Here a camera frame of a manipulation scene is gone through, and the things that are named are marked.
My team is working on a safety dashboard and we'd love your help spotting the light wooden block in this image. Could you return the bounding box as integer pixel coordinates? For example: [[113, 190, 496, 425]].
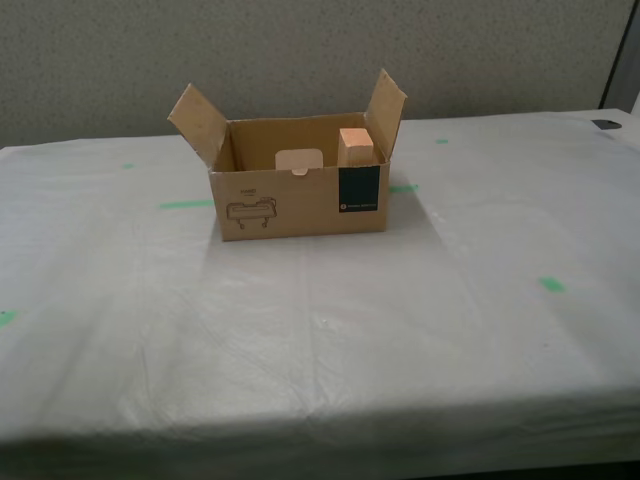
[[337, 127, 375, 167]]

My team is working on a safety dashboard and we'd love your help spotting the brown cardboard box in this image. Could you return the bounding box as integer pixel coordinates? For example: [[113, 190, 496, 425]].
[[167, 68, 409, 243]]

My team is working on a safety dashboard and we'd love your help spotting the white plastic table sheet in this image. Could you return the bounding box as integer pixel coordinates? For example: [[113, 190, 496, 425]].
[[0, 105, 640, 480]]

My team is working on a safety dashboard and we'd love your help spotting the grey fabric cubicle partition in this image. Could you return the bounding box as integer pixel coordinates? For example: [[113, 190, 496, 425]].
[[0, 0, 631, 149]]

